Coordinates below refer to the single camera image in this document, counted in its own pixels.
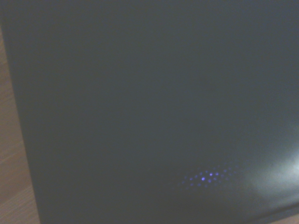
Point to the black wooden drawer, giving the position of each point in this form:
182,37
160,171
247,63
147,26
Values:
149,105

